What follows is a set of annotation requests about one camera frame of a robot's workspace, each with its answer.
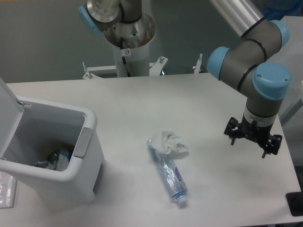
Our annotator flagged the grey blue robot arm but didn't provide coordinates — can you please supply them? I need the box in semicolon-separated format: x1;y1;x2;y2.
78;0;291;155

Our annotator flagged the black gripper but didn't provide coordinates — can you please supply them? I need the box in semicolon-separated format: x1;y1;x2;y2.
224;116;283;158

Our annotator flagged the clear plastic sheet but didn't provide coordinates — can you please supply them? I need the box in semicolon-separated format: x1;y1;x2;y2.
0;172;17;209

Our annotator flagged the white metal frame bracket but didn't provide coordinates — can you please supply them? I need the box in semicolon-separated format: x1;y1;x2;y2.
82;56;169;79

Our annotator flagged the white tissue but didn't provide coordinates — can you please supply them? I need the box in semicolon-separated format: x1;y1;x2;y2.
150;131;189;159

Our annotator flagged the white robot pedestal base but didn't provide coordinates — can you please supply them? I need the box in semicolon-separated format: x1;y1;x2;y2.
104;13;156;66

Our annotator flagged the black device at table edge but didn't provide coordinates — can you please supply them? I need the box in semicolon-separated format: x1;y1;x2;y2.
285;192;303;217

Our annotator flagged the old trash in bin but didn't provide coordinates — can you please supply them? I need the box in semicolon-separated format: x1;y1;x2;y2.
31;143;75;172

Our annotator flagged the white plastic trash can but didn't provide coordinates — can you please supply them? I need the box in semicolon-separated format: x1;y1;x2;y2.
0;82;105;202

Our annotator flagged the crushed clear plastic bottle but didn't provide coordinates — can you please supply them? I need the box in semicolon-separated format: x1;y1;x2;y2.
146;139;187;209

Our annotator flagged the black cable on pedestal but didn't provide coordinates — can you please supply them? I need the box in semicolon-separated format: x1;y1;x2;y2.
119;36;131;78

